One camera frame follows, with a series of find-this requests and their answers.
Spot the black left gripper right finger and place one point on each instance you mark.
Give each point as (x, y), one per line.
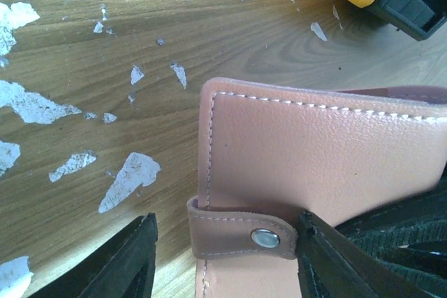
(330, 265)

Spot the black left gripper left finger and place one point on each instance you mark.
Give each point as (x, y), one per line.
(124, 266)

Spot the black divided bin left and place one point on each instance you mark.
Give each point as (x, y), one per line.
(417, 18)

